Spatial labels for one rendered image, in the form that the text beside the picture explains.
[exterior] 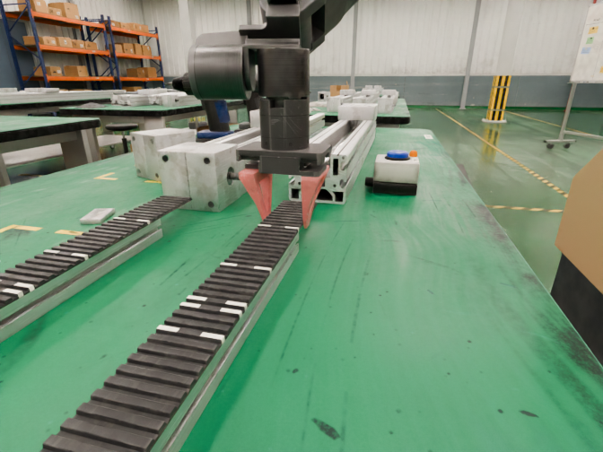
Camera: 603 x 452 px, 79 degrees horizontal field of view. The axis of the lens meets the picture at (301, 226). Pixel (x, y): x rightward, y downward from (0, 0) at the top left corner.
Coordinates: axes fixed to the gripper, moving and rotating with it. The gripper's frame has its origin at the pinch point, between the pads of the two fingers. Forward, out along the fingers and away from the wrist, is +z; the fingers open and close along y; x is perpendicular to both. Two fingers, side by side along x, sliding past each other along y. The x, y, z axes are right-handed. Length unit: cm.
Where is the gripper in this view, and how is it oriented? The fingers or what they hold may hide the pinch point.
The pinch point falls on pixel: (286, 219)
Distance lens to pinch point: 46.6
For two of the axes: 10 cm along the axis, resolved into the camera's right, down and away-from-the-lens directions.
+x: -2.5, 3.6, -9.0
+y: -9.7, -0.9, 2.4
